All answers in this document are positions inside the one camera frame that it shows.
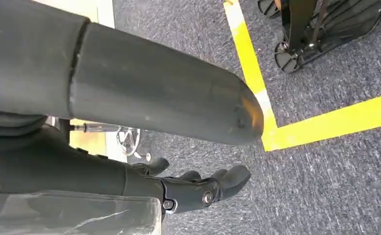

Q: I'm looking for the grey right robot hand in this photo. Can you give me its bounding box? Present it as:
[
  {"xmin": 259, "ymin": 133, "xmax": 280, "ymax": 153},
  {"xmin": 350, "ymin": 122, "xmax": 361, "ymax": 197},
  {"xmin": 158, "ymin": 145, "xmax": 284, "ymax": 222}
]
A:
[{"xmin": 0, "ymin": 0, "xmax": 265, "ymax": 215}]

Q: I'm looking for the silver spoked wheel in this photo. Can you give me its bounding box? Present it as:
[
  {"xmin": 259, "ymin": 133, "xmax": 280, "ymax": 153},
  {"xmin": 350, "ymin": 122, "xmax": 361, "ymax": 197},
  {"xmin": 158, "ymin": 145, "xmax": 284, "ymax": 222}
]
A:
[{"xmin": 116, "ymin": 127, "xmax": 152, "ymax": 162}]

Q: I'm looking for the yellow floor tape strip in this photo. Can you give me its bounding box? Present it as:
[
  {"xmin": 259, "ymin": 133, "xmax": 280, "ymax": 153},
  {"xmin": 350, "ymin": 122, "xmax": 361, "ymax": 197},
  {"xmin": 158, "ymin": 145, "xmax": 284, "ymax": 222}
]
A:
[
  {"xmin": 262, "ymin": 91, "xmax": 381, "ymax": 152},
  {"xmin": 223, "ymin": 0, "xmax": 279, "ymax": 139}
]

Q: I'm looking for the clear plastic cover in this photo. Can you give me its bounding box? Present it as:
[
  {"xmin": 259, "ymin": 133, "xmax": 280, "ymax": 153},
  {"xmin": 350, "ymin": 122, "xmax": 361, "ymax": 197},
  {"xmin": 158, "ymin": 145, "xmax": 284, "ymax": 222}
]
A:
[{"xmin": 0, "ymin": 184, "xmax": 163, "ymax": 235}]

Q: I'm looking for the black robot leg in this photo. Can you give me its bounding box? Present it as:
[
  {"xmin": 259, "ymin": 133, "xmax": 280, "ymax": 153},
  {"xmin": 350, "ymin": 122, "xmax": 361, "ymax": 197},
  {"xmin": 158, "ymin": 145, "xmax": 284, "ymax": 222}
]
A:
[{"xmin": 286, "ymin": 0, "xmax": 318, "ymax": 52}]

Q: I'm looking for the black robot foot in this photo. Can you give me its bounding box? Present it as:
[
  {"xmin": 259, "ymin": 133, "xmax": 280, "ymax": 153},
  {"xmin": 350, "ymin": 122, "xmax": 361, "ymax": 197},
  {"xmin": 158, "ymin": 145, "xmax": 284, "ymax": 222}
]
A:
[{"xmin": 257, "ymin": 0, "xmax": 381, "ymax": 74}]

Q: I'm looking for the silver rod with dark handle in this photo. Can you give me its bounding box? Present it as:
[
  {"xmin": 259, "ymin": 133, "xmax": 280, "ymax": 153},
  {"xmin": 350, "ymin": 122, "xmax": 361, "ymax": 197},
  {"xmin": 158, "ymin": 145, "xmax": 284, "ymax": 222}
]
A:
[{"xmin": 58, "ymin": 118, "xmax": 122, "ymax": 134}]

